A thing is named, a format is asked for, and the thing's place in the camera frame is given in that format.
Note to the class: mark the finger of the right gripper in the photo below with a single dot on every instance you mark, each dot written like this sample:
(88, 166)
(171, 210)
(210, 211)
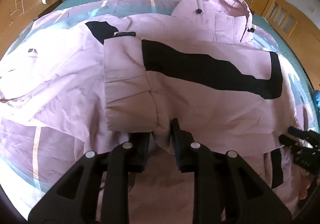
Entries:
(301, 143)

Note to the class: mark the pink hooded jacket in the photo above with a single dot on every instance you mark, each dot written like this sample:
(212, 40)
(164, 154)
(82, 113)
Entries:
(175, 83)

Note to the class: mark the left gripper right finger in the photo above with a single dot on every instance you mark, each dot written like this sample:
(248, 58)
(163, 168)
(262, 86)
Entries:
(226, 188)

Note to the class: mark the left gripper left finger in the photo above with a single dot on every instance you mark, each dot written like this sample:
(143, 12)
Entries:
(95, 189)

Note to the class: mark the wooden footboard right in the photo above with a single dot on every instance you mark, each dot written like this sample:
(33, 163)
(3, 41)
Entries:
(292, 26)

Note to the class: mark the wooden headboard left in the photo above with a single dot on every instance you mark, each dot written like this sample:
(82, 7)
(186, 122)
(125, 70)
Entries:
(16, 15)

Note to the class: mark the plaid pink grey quilt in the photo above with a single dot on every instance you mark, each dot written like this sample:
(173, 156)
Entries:
(50, 63)

